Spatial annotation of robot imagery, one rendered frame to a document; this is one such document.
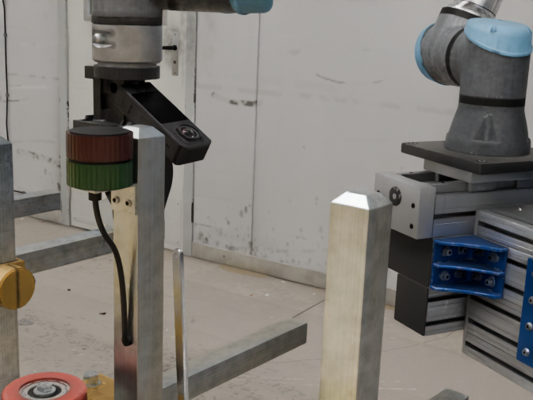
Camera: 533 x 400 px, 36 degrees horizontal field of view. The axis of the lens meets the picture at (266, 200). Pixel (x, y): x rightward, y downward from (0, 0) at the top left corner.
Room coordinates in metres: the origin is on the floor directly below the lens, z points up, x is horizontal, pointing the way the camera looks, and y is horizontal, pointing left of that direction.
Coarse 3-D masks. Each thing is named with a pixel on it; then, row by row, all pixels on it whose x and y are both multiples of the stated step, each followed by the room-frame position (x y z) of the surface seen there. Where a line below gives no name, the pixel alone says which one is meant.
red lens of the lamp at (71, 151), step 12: (132, 132) 0.73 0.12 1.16; (72, 144) 0.70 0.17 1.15; (84, 144) 0.69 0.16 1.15; (96, 144) 0.69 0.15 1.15; (108, 144) 0.69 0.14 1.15; (120, 144) 0.70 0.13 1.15; (132, 144) 0.72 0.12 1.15; (72, 156) 0.70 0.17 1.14; (84, 156) 0.69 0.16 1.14; (96, 156) 0.69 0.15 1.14; (108, 156) 0.69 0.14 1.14; (120, 156) 0.70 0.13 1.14; (132, 156) 0.72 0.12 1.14
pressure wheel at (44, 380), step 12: (48, 372) 0.75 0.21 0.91; (60, 372) 0.75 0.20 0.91; (12, 384) 0.72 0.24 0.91; (24, 384) 0.73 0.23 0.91; (36, 384) 0.73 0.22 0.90; (48, 384) 0.72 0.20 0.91; (60, 384) 0.73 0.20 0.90; (72, 384) 0.73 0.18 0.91; (84, 384) 0.73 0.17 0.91; (12, 396) 0.70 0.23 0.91; (24, 396) 0.70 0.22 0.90; (36, 396) 0.71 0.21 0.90; (48, 396) 0.71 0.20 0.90; (60, 396) 0.70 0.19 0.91; (72, 396) 0.70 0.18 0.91; (84, 396) 0.71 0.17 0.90
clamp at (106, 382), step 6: (102, 378) 0.82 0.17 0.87; (108, 378) 0.82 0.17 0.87; (102, 384) 0.80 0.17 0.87; (108, 384) 0.80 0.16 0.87; (90, 390) 0.79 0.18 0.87; (96, 390) 0.79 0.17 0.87; (102, 390) 0.79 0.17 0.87; (108, 390) 0.79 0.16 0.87; (90, 396) 0.78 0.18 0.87; (96, 396) 0.78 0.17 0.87; (102, 396) 0.78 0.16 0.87; (108, 396) 0.78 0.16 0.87
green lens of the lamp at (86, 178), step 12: (72, 168) 0.70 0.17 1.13; (84, 168) 0.69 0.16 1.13; (96, 168) 0.69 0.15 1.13; (108, 168) 0.69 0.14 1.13; (120, 168) 0.70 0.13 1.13; (132, 168) 0.72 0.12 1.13; (72, 180) 0.70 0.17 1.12; (84, 180) 0.69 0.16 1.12; (96, 180) 0.69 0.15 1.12; (108, 180) 0.69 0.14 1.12; (120, 180) 0.70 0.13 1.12; (132, 180) 0.72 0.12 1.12
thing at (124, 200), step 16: (80, 128) 0.73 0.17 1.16; (96, 128) 0.73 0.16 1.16; (112, 128) 0.74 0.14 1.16; (128, 160) 0.72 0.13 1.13; (96, 192) 0.70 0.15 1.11; (112, 192) 0.75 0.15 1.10; (128, 192) 0.74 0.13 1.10; (96, 208) 0.72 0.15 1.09; (112, 208) 0.75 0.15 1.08; (128, 208) 0.74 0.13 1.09; (112, 240) 0.73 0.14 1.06; (128, 336) 0.74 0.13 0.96
